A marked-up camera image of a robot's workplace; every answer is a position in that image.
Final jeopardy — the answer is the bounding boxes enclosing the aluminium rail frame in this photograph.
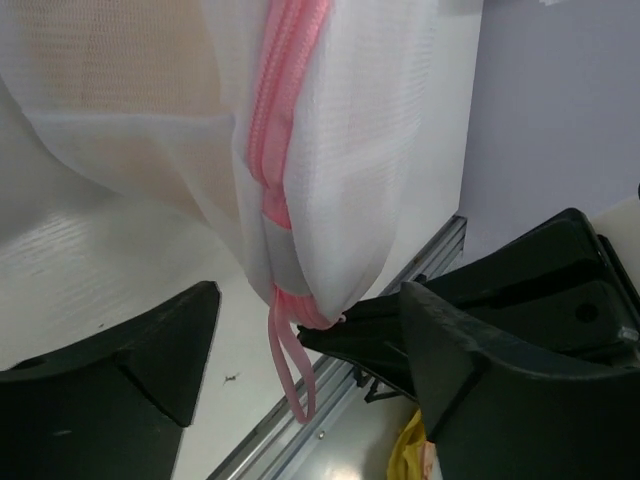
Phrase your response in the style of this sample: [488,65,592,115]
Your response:
[207,214,469,480]

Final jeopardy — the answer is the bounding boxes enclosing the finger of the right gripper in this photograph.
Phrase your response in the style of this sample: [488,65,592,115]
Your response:
[297,294,416,400]

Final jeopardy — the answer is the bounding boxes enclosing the yellow object below table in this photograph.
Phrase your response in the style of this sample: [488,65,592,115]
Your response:
[386,410,436,480]

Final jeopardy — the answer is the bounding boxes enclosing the white mesh laundry bag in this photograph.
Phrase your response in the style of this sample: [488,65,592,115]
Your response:
[1,1,483,423]

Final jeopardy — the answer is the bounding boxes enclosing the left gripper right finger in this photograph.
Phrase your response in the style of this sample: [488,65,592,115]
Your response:
[399,283,639,479]

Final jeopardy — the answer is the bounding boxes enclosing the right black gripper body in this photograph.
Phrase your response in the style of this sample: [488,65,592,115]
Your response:
[425,208,639,364]

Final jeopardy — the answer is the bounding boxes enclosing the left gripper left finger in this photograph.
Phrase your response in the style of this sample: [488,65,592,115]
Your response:
[1,281,221,479]

